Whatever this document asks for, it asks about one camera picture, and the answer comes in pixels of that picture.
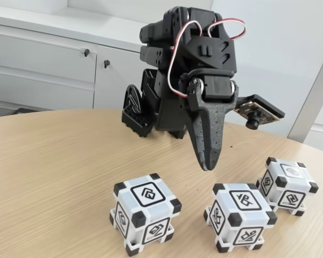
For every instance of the white cube with box symbol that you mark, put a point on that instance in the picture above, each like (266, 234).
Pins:
(150, 188)

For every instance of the gripper camera board with mount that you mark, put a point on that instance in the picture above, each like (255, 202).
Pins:
(261, 110)

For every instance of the white cabinet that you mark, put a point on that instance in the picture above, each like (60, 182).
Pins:
(43, 67)

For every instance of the white cube with lightning symbol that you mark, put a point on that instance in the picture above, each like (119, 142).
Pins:
(288, 185)

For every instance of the cabinet key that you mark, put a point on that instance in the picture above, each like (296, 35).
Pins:
(85, 51)
(106, 63)

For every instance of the white metal post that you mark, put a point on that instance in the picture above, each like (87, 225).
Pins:
(309, 102)

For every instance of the black perforated base bracket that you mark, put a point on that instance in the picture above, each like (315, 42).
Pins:
(134, 121)

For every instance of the white cube with crossed symbol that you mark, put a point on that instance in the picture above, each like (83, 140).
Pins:
(239, 204)

